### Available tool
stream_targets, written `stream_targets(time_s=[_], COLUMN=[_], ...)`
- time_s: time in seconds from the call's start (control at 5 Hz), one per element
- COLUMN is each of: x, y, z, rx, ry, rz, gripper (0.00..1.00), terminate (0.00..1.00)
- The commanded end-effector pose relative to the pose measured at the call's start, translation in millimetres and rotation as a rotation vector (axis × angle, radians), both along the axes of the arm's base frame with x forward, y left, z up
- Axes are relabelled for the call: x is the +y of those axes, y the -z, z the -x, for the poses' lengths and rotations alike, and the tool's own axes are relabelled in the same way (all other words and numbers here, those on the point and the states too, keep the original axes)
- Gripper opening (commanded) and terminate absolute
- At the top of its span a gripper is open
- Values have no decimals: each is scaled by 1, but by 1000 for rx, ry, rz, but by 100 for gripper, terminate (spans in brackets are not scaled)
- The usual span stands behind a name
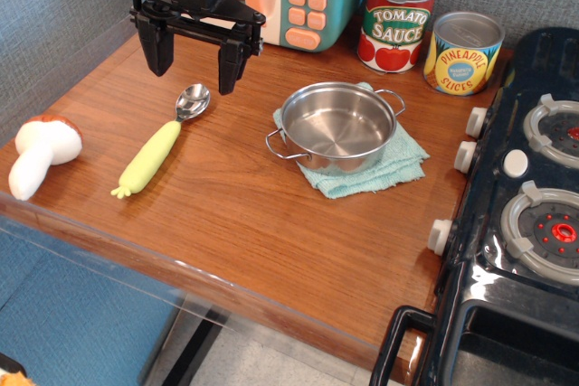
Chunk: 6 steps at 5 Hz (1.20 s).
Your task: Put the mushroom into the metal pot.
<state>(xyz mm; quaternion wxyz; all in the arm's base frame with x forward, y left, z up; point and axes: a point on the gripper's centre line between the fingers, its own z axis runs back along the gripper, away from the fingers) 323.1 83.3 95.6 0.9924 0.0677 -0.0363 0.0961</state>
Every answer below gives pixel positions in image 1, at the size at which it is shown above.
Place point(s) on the pineapple slices can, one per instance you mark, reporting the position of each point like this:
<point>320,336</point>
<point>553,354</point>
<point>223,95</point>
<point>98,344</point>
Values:
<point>463,51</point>

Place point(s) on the white plush mushroom brown cap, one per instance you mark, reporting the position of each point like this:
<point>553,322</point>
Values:
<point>41,142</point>

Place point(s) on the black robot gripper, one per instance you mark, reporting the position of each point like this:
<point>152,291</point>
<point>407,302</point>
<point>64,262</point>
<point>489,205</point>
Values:
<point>230,23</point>

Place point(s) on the stainless steel pot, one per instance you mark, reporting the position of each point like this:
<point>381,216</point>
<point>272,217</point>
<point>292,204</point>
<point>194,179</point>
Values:
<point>336,128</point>

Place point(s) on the spoon with green handle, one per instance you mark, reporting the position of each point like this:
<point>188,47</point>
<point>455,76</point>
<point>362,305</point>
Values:
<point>191,103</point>

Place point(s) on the black toy stove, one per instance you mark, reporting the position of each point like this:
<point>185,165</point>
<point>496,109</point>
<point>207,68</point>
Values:
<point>507,292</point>

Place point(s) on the tomato sauce can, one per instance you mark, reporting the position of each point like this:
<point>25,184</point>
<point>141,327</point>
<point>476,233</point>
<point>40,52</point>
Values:
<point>392,32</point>

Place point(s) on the orange object at corner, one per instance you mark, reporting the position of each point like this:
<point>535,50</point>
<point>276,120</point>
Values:
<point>13,373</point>

